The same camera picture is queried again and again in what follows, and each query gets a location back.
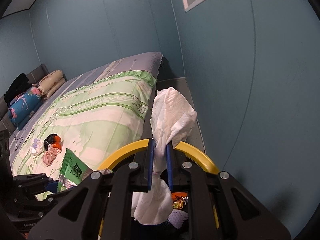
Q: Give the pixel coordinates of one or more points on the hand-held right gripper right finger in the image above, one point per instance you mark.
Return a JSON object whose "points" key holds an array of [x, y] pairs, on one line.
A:
{"points": [[169, 166]]}

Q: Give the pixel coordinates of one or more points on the grey upholstered bed headboard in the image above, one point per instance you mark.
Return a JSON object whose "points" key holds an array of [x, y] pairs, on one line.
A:
{"points": [[37, 71]]}

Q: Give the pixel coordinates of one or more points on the black plastic bag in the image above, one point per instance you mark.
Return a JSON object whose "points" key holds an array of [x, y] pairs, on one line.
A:
{"points": [[49, 139]]}

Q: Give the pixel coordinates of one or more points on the large white tissue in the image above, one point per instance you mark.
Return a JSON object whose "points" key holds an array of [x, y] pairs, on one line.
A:
{"points": [[172, 110]]}

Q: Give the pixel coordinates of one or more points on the green foil wrapper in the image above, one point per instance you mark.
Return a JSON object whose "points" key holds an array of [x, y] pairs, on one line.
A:
{"points": [[72, 167]]}

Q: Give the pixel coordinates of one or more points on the small white tissue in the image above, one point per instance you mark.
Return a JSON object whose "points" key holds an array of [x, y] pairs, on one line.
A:
{"points": [[37, 149]]}

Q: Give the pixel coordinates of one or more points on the green patterned quilt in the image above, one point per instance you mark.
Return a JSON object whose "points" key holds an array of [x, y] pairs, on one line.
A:
{"points": [[100, 107]]}

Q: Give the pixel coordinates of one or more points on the brown snack wrapper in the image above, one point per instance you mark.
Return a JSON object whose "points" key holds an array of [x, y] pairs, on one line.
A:
{"points": [[178, 200]]}

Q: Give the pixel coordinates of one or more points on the small purple foam net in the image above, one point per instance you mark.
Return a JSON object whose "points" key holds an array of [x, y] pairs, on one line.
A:
{"points": [[35, 140]]}

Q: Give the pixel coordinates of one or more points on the folded beige quilt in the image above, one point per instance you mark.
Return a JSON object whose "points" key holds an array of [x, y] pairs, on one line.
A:
{"points": [[51, 82]]}

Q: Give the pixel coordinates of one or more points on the black bin with yellow rim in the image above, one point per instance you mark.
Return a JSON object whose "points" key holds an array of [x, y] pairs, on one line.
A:
{"points": [[200, 155]]}

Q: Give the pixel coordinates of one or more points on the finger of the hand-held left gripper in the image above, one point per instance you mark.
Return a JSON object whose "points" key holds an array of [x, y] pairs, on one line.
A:
{"points": [[32, 177], [37, 200]]}

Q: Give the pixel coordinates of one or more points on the black clothing pile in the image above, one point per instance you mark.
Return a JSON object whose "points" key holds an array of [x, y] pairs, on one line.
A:
{"points": [[17, 87]]}

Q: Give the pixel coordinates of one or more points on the folded blue floral quilt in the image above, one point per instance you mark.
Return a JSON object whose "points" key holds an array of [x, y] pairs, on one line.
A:
{"points": [[22, 107]]}

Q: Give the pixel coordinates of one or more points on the pink tissue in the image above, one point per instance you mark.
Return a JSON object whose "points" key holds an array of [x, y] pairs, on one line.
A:
{"points": [[51, 156]]}

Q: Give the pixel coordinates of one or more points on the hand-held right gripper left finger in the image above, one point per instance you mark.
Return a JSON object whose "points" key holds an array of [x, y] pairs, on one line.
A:
{"points": [[150, 166]]}

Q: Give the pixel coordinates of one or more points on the striped grey bed sheet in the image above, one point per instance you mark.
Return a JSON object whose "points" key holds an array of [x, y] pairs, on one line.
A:
{"points": [[120, 65]]}

